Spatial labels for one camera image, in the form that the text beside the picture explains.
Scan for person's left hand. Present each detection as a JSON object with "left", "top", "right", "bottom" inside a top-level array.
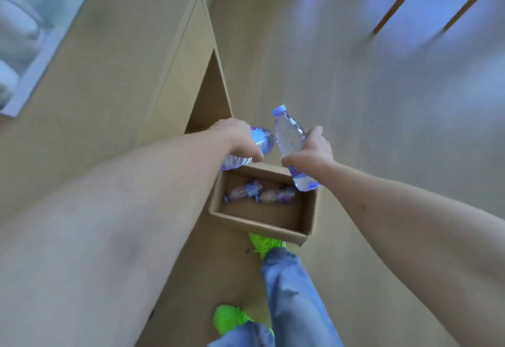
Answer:
[{"left": 211, "top": 118, "right": 265, "bottom": 164}]

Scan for person's right hand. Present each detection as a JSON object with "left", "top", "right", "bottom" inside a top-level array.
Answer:
[{"left": 281, "top": 126, "right": 336, "bottom": 176}]

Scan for clear plastic water bottle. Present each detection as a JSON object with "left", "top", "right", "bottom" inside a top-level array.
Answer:
[
  {"left": 223, "top": 180, "right": 264, "bottom": 204},
  {"left": 271, "top": 104, "right": 321, "bottom": 193},
  {"left": 220, "top": 125, "right": 275, "bottom": 171},
  {"left": 258, "top": 187, "right": 297, "bottom": 205}
]

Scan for person's right forearm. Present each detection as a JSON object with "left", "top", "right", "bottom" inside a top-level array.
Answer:
[{"left": 319, "top": 161, "right": 505, "bottom": 347}]

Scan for person's left forearm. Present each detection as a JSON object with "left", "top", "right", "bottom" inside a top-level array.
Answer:
[{"left": 0, "top": 122, "right": 231, "bottom": 347}]

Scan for open cardboard box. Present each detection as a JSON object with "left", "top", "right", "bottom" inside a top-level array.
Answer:
[{"left": 208, "top": 161, "right": 320, "bottom": 247}]

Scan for neon green shoe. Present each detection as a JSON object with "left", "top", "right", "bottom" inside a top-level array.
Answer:
[
  {"left": 248, "top": 232, "right": 287, "bottom": 261},
  {"left": 213, "top": 304, "right": 275, "bottom": 338}
]

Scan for blue jeans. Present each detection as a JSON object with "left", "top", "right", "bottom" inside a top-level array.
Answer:
[{"left": 207, "top": 247, "right": 345, "bottom": 347}]

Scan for light wooden cabinet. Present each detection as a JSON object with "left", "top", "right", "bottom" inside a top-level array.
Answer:
[{"left": 0, "top": 0, "right": 234, "bottom": 347}]

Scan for white storage tray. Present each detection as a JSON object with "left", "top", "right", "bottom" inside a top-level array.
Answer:
[{"left": 0, "top": 0, "right": 100, "bottom": 118}]

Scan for white plush toy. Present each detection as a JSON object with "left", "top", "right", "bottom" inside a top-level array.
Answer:
[{"left": 0, "top": 0, "right": 81, "bottom": 108}]

